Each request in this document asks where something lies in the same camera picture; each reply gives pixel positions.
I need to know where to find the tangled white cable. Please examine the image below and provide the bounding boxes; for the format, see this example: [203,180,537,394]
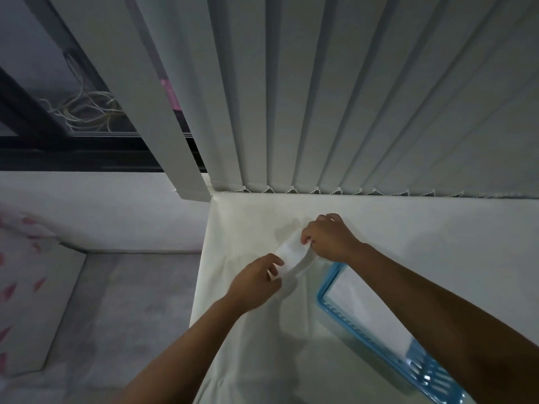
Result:
[39,50,127,133]

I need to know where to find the person's right forearm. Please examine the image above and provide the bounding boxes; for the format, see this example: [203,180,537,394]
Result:
[337,242,539,404]

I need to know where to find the black window frame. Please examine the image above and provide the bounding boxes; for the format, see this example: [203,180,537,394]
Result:
[0,0,207,173]

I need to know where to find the white fabric with pink print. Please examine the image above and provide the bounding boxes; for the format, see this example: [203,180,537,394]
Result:
[0,204,87,377]

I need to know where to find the person's right hand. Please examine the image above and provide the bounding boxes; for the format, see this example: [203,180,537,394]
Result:
[300,213,364,264]

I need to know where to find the person's left forearm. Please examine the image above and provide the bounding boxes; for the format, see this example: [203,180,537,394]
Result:
[111,295,246,404]

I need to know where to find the white tablecloth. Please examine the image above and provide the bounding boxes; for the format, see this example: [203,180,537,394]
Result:
[189,192,539,404]

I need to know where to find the blue plastic basket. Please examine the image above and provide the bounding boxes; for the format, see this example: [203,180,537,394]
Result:
[316,261,466,404]

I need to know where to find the white vertical blinds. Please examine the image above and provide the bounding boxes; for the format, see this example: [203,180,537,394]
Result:
[19,0,539,203]

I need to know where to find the white paper strip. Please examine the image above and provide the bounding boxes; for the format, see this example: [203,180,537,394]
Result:
[266,240,313,279]

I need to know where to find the person's left hand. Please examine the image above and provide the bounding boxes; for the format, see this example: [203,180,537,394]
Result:
[224,253,285,314]

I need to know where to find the pink object behind blinds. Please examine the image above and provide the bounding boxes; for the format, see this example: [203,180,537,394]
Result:
[160,78,182,112]

